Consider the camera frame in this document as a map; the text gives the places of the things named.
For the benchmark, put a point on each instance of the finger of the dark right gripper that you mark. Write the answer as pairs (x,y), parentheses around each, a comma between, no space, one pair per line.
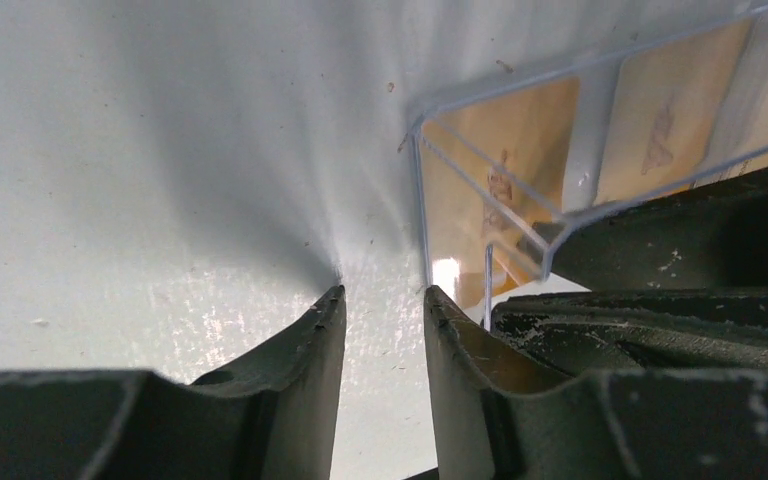
(712,236)
(638,329)

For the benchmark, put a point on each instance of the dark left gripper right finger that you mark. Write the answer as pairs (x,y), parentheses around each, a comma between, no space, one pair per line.
(498,414)

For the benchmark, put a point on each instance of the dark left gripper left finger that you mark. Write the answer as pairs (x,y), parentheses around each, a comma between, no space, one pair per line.
(269,414)

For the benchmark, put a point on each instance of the clear plastic tray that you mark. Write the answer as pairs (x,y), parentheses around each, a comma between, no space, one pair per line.
(674,97)

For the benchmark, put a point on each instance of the orange VIP card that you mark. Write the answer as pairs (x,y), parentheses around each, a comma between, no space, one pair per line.
(490,172)

